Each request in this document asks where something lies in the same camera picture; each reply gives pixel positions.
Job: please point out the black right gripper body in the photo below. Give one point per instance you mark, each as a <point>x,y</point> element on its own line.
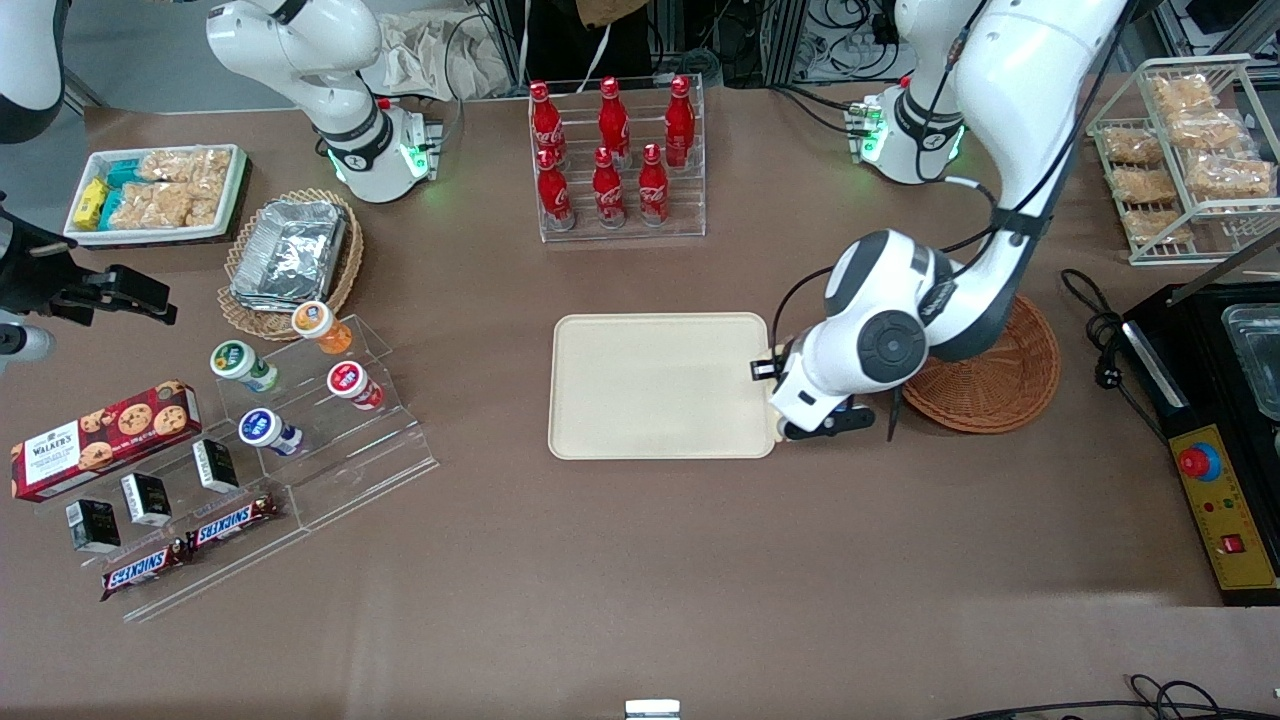
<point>38,275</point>

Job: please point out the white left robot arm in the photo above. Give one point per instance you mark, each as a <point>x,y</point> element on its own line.
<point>1030,80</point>

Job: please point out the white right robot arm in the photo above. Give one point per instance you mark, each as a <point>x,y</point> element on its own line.
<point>300,50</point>

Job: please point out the light oval wicker basket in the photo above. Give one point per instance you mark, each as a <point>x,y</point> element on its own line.
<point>250,325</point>

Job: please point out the white rectangular snack tray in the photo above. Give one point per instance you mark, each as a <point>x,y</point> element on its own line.
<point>236,190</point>

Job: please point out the brown round wicker basket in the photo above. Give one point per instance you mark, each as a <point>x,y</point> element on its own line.
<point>1000,390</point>

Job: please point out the beige plastic tray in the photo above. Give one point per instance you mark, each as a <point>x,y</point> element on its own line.
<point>650,385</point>

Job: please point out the rice cracker bag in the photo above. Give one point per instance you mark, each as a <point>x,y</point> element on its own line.
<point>160,205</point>
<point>185,165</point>

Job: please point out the teal snack packet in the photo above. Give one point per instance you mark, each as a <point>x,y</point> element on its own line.
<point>122,173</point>
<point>110,208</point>

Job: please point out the yellow snack packet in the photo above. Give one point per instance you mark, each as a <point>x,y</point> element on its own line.
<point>90,205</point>

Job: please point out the green lid yogurt cup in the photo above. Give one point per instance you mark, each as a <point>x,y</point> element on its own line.
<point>235,360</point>

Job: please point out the red Walkers cookie box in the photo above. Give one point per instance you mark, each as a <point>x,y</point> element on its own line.
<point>100,445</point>

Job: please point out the stack of foil trays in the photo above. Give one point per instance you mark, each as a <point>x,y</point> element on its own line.
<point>290,250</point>

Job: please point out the blue lid yogurt cup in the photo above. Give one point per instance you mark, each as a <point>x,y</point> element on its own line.
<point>260,427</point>

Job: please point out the small black box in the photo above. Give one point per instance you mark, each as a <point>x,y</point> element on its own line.
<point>93,525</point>
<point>215,466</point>
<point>147,500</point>

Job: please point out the orange lid yogurt cup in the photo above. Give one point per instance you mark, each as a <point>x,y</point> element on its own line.
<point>315,320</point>

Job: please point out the red lid yogurt cup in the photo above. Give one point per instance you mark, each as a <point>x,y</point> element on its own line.
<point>347,380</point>

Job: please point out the Snickers chocolate bar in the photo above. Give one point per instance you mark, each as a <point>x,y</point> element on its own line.
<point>230,523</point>
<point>140,570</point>

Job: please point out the clear acrylic bottle rack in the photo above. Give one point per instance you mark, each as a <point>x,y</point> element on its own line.
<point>690,200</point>

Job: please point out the clear acrylic stepped stand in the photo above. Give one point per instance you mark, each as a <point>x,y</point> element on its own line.
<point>230,570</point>
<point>380,470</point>

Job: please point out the red cola bottle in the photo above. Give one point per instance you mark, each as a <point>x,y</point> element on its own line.
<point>607,190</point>
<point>541,120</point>
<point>679,120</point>
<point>553,190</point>
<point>653,190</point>
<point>612,115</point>

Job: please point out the clear bag of crackers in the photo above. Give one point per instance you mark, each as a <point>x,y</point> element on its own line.
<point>1230,175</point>
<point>1155,225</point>
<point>1145,185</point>
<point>1210,130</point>
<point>1130,145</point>
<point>1182,95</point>

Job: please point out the beige cloth bag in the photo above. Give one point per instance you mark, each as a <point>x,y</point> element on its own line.
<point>430,55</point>

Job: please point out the black machine with yellow panel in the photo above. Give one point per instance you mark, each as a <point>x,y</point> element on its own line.
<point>1225,510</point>

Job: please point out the clear plastic container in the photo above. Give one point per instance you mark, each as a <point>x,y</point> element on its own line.
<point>1255,360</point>

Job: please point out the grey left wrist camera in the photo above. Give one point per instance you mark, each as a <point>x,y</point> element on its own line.
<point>805,400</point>

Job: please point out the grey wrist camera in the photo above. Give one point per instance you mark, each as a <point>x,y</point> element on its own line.
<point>805,400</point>
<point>25,345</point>

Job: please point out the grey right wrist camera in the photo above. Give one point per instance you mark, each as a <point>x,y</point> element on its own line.
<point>25,345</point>

